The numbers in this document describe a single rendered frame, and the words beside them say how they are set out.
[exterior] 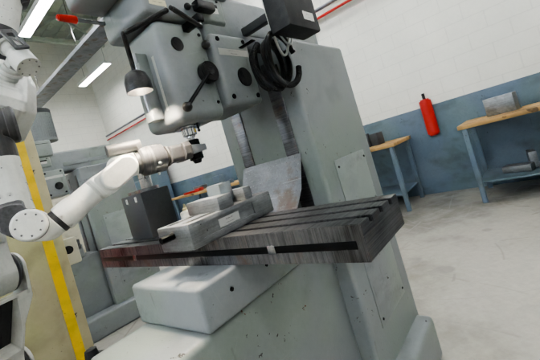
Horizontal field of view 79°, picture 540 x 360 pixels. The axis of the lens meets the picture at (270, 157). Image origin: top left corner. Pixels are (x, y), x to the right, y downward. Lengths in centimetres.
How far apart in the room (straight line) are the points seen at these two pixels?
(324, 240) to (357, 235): 8
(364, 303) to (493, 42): 402
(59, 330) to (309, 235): 222
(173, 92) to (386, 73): 436
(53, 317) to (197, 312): 189
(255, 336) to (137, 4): 100
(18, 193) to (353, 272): 109
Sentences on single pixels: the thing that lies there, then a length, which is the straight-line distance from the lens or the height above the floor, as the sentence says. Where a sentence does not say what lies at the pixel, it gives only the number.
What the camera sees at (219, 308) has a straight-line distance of 93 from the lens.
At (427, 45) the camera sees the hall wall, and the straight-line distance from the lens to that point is 505.
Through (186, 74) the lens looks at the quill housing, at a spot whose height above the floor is 145.
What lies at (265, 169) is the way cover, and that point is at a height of 109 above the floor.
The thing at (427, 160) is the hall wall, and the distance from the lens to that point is 510.
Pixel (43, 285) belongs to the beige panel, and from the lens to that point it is 269.
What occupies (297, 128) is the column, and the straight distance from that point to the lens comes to 129.
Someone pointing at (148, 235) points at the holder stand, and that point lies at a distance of 144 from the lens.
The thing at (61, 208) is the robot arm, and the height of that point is 116.
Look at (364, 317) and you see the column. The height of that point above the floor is 45.
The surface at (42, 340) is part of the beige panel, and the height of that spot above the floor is 44.
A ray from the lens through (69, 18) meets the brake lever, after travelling 121.
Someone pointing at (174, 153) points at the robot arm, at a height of 123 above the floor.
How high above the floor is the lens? 114
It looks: level
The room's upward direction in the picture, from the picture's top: 16 degrees counter-clockwise
